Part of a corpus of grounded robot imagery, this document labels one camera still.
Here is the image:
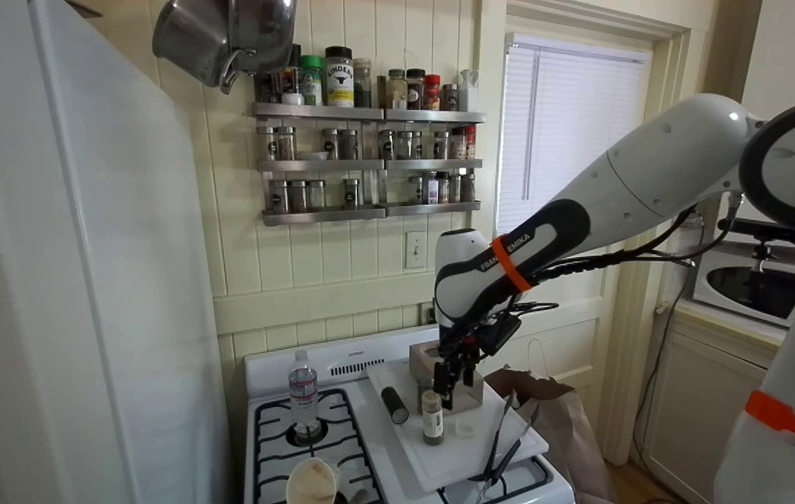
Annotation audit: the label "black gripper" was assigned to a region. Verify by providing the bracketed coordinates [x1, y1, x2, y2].
[430, 319, 487, 411]

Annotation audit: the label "glass jar with white label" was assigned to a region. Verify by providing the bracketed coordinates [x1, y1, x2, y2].
[419, 388, 447, 449]

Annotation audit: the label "small black jar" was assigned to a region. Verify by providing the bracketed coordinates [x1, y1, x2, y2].
[378, 383, 411, 428]

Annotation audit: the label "white stove cover board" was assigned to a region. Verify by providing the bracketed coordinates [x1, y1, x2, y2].
[364, 360, 550, 497]

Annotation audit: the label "black stove burner grate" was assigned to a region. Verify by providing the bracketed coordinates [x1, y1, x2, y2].
[439, 455, 555, 504]
[251, 388, 388, 504]

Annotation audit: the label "white gas stove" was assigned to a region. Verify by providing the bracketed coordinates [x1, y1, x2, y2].
[241, 319, 576, 504]

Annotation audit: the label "brown spice jar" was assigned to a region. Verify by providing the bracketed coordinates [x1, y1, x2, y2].
[387, 67, 411, 113]

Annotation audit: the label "dark spice jar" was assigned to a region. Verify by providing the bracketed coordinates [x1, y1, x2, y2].
[353, 56, 378, 109]

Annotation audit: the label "large white spice jar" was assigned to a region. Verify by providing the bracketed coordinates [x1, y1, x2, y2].
[321, 45, 357, 109]

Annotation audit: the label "green lid spice jar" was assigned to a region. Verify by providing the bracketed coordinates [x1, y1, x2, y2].
[299, 53, 325, 109]

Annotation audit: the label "black lid spice jar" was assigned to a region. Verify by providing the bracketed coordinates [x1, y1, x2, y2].
[279, 64, 306, 106]

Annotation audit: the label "black and metal tongs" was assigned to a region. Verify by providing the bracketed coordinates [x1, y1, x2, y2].
[469, 389, 545, 504]

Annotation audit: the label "brown paper bag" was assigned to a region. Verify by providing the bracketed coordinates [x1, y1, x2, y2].
[485, 365, 615, 504]

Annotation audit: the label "white door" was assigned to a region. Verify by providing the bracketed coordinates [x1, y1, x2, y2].
[489, 25, 660, 470]

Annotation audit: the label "clear plastic water bottle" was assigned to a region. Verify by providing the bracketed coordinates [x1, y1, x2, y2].
[285, 348, 321, 435]

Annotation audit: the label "metal spice rack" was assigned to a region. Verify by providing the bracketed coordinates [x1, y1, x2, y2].
[251, 101, 487, 229]

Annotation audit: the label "white window blind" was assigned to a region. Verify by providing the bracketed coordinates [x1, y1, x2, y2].
[496, 35, 653, 236]

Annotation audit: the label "white spice bottle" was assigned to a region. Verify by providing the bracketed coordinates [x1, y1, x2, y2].
[455, 67, 475, 115]

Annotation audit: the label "white countertop appliance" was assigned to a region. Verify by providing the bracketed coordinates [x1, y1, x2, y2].
[688, 220, 795, 330]

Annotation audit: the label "white refrigerator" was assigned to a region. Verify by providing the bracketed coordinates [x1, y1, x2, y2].
[0, 0, 233, 504]

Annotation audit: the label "hanging steel pot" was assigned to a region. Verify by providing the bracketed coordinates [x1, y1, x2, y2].
[152, 0, 299, 95]

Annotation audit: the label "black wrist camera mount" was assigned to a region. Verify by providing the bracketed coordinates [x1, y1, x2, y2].
[478, 297, 536, 357]

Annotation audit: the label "white wall switch plate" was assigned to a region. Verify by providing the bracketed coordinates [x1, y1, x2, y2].
[402, 229, 429, 271]

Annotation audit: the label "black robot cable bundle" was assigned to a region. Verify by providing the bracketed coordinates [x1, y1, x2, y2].
[527, 192, 744, 284]

